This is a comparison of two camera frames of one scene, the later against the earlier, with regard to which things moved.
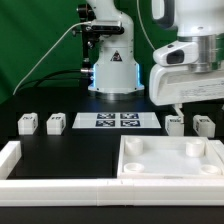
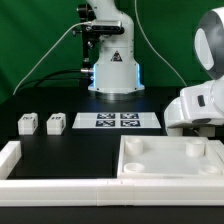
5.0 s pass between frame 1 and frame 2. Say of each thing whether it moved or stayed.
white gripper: moved
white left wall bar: stayed
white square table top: stayed
